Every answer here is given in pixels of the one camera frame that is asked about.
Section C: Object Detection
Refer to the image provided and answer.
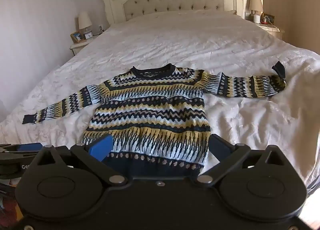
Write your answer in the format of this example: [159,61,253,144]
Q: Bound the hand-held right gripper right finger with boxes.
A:
[195,134,288,185]

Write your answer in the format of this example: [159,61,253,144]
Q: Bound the navy yellow patterned knit sweater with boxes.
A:
[22,63,287,178]

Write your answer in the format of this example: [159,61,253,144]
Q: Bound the white bedspread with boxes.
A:
[0,11,320,195]

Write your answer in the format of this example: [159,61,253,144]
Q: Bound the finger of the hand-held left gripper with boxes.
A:
[0,142,43,157]

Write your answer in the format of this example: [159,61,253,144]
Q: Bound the wooden picture frame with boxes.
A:
[70,30,84,43]

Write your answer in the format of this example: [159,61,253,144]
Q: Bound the cream nightstand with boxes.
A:
[69,32,107,56]
[246,17,285,41]

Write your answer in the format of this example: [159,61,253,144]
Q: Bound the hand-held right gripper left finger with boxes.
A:
[32,134,127,185]

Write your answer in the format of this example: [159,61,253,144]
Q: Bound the dark patterned cloth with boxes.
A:
[0,177,23,223]

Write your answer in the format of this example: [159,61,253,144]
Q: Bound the white shade table lamp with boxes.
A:
[249,0,264,16]
[78,11,93,36]

